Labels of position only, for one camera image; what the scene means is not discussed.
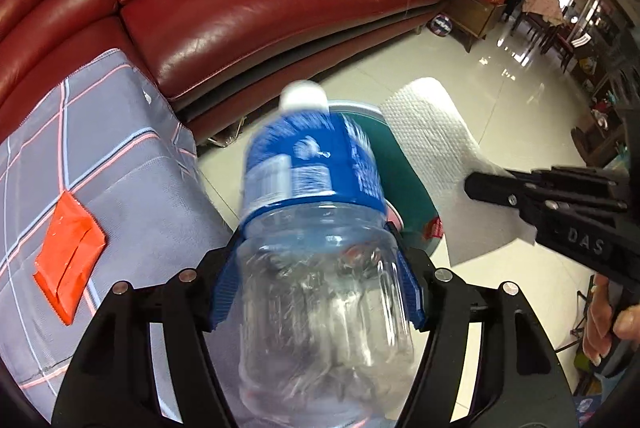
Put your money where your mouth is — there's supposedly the white paper napkin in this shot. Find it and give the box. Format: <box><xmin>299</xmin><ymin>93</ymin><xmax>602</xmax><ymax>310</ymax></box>
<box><xmin>381</xmin><ymin>78</ymin><xmax>535</xmax><ymax>265</ymax></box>

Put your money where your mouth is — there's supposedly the clear water bottle blue label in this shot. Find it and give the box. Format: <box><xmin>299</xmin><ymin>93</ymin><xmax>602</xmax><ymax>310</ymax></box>
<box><xmin>236</xmin><ymin>81</ymin><xmax>414</xmax><ymax>427</ymax></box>

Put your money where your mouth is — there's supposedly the teal trash bin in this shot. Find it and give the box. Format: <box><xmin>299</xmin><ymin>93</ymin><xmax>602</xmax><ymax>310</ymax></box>
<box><xmin>330</xmin><ymin>100</ymin><xmax>444</xmax><ymax>257</ymax></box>

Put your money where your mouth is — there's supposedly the person right hand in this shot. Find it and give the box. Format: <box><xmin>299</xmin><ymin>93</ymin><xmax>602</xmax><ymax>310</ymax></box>
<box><xmin>582</xmin><ymin>274</ymin><xmax>640</xmax><ymax>365</ymax></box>

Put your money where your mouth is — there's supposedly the orange red packet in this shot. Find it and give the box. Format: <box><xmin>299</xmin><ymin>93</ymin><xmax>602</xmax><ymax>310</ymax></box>
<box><xmin>34</xmin><ymin>191</ymin><xmax>107</xmax><ymax>326</ymax></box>

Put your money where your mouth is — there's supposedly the wooden side cabinet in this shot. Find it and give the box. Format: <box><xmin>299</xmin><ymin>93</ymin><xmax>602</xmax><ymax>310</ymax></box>
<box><xmin>446</xmin><ymin>0</ymin><xmax>506</xmax><ymax>53</ymax></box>

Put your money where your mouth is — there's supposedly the blue white ball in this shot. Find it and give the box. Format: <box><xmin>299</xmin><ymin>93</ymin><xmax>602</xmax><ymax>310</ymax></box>
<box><xmin>428</xmin><ymin>14</ymin><xmax>454</xmax><ymax>38</ymax></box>

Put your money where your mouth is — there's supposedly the blue plaid tablecloth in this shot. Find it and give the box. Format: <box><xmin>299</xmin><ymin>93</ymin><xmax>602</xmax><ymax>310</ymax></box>
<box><xmin>1</xmin><ymin>48</ymin><xmax>231</xmax><ymax>418</ymax></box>

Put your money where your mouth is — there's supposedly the red leather sofa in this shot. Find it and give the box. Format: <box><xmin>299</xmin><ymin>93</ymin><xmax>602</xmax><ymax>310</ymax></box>
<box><xmin>1</xmin><ymin>0</ymin><xmax>449</xmax><ymax>142</ymax></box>

